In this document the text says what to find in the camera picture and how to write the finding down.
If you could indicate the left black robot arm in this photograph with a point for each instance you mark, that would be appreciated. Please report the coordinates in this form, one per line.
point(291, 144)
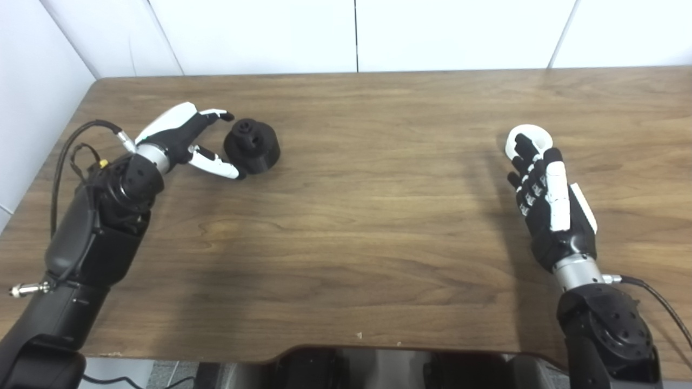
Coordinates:
point(92, 237)

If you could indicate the round black plastic part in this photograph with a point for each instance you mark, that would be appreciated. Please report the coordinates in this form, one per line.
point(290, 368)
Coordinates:
point(259, 151)

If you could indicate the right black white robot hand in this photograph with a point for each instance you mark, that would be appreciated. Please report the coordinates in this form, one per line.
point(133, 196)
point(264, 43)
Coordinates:
point(562, 237)

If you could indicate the black robot torso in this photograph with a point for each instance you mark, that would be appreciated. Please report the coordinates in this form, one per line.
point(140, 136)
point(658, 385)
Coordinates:
point(378, 370)

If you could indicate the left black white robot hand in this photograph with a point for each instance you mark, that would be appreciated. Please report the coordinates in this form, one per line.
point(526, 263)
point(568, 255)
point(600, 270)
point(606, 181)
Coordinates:
point(173, 135)

